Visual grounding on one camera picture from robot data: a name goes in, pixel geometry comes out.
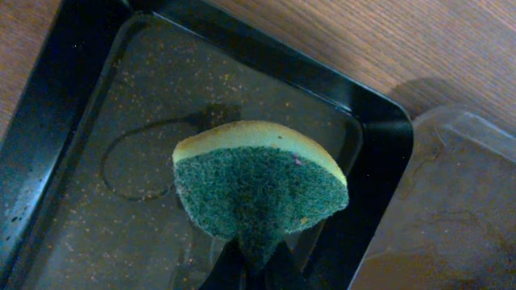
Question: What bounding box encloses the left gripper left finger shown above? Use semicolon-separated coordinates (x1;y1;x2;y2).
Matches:
199;239;247;290

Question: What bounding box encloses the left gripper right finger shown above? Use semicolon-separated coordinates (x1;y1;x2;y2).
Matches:
264;242;312;290

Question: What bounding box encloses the green yellow sponge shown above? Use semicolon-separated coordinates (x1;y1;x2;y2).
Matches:
173;121;349;271

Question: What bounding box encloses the black plastic tray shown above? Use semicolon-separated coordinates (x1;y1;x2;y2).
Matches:
1;1;414;289

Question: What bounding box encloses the brown translucent tray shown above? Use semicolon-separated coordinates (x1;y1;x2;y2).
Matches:
352;106;515;289

